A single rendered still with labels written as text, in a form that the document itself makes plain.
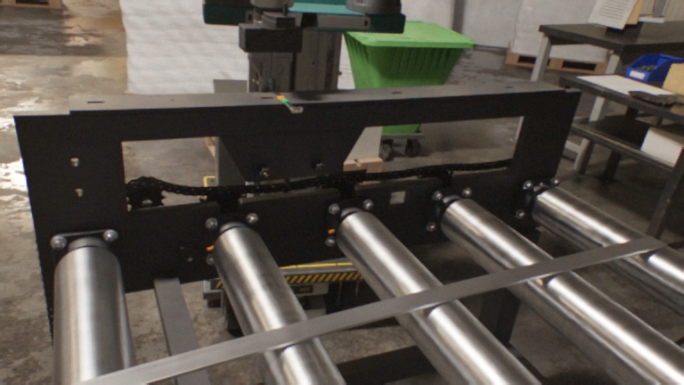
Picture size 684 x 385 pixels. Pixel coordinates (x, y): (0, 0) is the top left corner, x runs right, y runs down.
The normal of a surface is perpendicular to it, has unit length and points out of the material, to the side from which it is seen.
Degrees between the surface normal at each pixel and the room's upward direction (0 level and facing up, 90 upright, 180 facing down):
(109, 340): 25
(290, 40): 90
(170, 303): 0
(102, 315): 20
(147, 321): 0
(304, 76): 90
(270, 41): 90
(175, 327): 0
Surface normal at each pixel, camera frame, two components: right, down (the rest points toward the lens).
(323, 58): 0.22, 0.46
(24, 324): 0.08, -0.89
